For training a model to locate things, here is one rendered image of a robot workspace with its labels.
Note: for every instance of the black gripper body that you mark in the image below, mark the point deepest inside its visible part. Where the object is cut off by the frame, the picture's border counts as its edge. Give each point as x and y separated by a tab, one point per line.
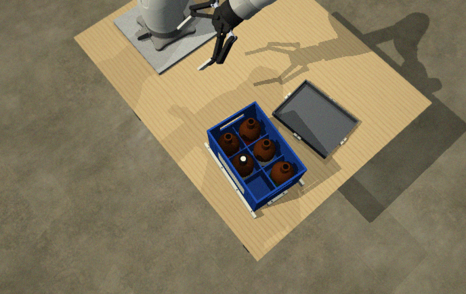
230	20

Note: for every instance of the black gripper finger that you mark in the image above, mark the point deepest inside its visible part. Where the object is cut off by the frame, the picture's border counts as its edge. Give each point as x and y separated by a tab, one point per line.
193	14
220	52

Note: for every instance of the blue divided crate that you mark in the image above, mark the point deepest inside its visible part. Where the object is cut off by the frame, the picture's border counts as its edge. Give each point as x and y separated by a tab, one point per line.
258	189

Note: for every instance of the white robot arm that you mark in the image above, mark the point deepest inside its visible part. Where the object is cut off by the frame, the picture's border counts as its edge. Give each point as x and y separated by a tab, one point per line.
160	18

